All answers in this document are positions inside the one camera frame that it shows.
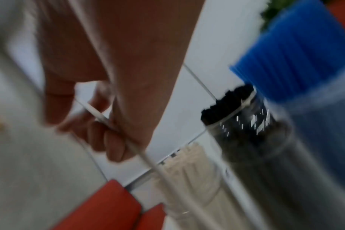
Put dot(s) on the clear blue-zip bag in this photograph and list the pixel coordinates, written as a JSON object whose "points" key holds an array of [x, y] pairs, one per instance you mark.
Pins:
{"points": [[33, 168]]}

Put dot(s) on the frosted plastic jar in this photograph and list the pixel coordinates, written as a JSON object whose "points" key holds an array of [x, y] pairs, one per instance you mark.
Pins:
{"points": [[325, 125]]}

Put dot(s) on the person's right hand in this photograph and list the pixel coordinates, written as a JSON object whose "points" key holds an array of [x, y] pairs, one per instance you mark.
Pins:
{"points": [[132, 56]]}

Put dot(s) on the small bunch of black straws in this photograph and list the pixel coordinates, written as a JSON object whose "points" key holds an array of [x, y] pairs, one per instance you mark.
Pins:
{"points": [[226, 105]]}

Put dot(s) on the small bunch of blue straws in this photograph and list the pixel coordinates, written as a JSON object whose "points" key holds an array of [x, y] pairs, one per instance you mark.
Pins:
{"points": [[297, 45]]}

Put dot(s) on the clear glass jar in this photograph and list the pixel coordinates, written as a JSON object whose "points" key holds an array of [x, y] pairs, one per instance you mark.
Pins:
{"points": [[195, 202], [274, 168]]}

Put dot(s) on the green plant hedge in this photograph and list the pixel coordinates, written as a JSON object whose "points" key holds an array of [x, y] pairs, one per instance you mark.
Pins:
{"points": [[274, 11]]}

